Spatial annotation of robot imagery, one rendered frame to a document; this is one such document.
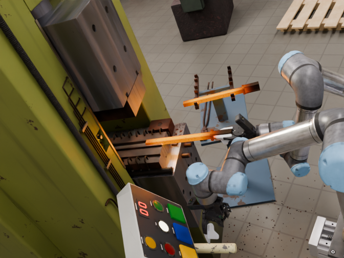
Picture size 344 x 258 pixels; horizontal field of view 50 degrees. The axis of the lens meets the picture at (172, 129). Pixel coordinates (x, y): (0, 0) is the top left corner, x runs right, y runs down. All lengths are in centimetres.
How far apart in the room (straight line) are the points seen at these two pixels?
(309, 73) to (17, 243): 146
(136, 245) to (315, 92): 83
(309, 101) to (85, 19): 86
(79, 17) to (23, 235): 103
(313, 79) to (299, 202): 137
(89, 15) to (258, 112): 224
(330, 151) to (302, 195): 175
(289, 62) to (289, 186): 140
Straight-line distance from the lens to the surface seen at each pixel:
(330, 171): 96
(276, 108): 336
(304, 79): 143
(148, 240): 126
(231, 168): 121
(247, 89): 208
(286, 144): 115
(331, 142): 97
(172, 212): 147
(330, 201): 266
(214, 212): 136
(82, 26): 135
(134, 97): 160
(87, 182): 148
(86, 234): 182
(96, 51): 139
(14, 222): 182
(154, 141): 183
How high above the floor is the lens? 215
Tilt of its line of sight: 38 degrees down
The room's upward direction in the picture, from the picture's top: 24 degrees counter-clockwise
